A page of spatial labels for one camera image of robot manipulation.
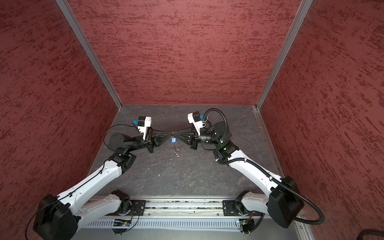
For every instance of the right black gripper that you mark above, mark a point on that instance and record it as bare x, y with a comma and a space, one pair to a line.
193, 138

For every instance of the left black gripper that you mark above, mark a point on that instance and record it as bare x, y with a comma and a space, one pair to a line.
157, 137

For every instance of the small keys bunch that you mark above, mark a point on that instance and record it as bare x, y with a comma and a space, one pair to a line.
176, 150

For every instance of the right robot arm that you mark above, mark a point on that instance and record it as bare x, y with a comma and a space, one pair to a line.
281, 199

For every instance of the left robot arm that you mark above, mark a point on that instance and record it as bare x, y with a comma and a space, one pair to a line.
60, 217

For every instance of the left circuit board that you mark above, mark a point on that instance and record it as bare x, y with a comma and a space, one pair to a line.
121, 223

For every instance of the circuit board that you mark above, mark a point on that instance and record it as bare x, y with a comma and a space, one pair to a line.
121, 223
246, 226

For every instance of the right circuit board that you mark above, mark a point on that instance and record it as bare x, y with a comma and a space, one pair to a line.
246, 226

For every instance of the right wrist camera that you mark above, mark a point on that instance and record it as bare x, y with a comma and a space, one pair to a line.
195, 119

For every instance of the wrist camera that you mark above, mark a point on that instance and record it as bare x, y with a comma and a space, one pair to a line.
143, 124
195, 119

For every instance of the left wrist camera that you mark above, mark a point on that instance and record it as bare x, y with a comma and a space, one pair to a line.
143, 124

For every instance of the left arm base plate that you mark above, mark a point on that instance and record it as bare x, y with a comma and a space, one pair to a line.
139, 206

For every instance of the aluminium mounting rail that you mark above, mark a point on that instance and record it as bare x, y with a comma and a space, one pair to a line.
162, 207

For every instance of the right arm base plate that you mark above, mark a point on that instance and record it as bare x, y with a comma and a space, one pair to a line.
229, 208

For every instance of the white slotted cable duct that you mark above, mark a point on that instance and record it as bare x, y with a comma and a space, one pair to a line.
172, 224

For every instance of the left aluminium corner post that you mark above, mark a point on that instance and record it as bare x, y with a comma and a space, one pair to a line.
81, 36

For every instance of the aluminium corner post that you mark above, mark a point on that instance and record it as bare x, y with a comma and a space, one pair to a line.
290, 37
81, 36

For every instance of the right aluminium corner post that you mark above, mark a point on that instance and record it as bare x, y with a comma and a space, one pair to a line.
290, 37

